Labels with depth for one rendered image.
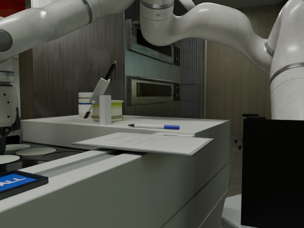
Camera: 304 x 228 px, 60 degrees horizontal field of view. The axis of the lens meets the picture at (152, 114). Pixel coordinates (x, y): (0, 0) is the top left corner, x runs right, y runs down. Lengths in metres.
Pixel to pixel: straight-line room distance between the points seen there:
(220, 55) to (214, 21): 6.69
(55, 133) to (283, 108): 0.64
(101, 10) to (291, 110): 0.58
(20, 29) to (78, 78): 1.94
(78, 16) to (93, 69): 1.71
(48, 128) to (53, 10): 0.35
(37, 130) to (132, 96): 1.53
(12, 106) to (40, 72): 2.19
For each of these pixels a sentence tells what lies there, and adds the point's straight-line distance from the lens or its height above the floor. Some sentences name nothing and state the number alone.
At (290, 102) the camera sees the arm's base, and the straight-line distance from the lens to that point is 0.58.
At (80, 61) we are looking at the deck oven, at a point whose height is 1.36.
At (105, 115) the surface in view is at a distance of 0.75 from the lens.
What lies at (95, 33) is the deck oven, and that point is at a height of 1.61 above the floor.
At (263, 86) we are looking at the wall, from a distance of 7.36.
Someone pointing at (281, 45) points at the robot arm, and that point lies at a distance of 0.71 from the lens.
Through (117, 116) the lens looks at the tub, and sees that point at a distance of 0.86.
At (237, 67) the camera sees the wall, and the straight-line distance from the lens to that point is 7.39.
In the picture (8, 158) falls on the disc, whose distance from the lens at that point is 0.72.
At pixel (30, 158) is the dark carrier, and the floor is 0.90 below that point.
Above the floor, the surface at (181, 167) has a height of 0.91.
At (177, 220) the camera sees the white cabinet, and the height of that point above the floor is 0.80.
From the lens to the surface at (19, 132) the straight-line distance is 0.99.
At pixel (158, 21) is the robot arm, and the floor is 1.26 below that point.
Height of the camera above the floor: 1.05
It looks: 4 degrees down
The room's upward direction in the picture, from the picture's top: straight up
